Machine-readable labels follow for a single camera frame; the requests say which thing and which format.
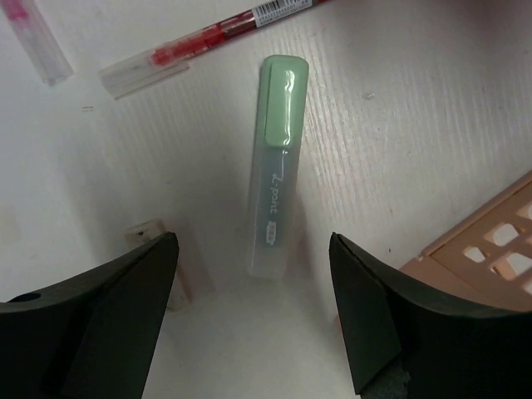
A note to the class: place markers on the orange plastic file organizer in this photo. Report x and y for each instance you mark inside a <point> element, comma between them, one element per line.
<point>486,258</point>

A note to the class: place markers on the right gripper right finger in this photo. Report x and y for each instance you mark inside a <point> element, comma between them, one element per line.
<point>407,339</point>

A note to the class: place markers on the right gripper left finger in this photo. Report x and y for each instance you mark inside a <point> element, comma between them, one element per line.
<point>90,336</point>

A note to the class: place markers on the upright red gel pen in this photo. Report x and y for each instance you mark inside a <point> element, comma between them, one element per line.
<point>171,58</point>

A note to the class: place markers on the flat red gel pen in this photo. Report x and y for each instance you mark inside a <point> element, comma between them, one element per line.
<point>37,40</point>

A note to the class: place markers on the green highlighter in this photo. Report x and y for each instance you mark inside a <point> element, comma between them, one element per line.
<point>283,85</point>

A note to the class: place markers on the grey eraser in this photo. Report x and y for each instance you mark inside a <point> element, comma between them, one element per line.
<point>180,296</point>

